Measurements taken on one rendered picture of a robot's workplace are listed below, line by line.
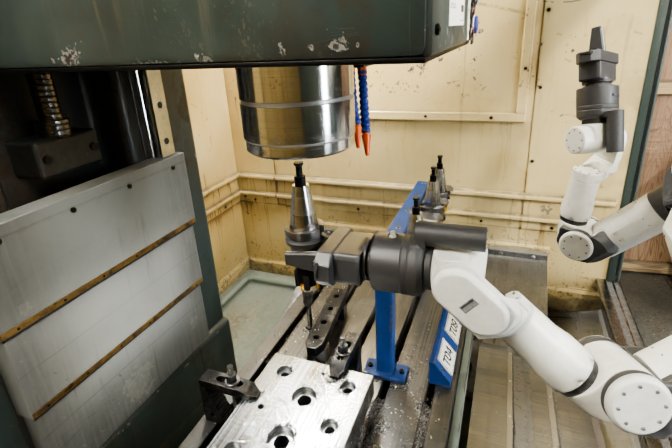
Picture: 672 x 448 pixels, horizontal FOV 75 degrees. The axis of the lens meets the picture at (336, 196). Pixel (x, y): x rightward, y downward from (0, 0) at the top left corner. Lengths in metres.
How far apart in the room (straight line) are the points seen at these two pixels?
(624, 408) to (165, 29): 0.72
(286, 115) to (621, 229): 0.90
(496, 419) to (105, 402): 0.88
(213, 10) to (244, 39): 0.05
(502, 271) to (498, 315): 1.11
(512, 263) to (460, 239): 1.14
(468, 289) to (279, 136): 0.31
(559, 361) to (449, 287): 0.18
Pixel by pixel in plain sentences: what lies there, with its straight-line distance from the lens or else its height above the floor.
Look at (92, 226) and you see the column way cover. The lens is 0.93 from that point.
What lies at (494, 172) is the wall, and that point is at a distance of 1.64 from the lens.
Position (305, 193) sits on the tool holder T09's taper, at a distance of 0.65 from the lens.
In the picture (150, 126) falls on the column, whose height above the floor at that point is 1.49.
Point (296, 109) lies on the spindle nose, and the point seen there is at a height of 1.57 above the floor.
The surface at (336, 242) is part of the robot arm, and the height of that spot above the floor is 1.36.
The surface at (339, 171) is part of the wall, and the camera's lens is 1.76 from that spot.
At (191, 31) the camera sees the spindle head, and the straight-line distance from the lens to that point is 0.55.
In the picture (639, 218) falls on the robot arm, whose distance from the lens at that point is 1.22.
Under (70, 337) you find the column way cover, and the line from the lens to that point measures 0.96.
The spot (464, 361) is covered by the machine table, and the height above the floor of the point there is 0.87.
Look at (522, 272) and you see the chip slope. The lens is 1.72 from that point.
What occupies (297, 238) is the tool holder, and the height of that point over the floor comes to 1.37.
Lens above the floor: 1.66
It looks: 21 degrees down
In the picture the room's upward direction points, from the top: 3 degrees counter-clockwise
